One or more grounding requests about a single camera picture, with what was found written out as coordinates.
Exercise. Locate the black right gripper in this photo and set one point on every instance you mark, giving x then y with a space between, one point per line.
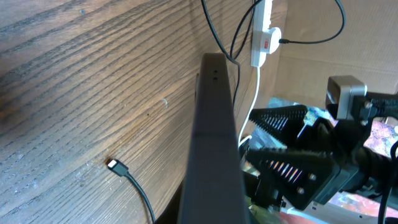
315 165

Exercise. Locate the Samsung Galaxy S24 smartphone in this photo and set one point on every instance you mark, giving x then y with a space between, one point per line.
213 190

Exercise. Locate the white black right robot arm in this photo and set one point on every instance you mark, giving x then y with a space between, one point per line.
365 109

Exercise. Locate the white charger plug adapter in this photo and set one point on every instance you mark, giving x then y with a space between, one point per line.
270 40

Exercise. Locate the white power strip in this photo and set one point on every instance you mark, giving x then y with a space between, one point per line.
261 23

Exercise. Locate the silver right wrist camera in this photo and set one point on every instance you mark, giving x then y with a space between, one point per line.
340 94

